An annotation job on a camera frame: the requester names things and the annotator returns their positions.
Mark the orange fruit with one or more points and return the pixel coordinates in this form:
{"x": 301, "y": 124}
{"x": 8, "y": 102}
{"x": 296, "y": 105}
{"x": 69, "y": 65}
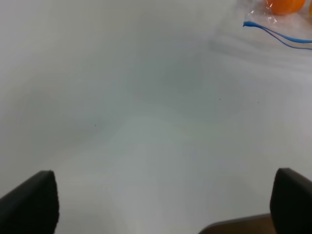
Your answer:
{"x": 285, "y": 7}

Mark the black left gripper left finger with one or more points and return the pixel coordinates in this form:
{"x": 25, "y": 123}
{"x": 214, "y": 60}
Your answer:
{"x": 32, "y": 207}

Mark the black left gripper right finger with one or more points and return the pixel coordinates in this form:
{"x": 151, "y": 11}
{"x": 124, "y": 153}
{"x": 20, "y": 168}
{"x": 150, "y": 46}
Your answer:
{"x": 291, "y": 203}

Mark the clear blue-zip plastic bag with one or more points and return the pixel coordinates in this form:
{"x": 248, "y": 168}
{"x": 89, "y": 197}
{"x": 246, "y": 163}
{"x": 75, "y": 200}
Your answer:
{"x": 250, "y": 31}

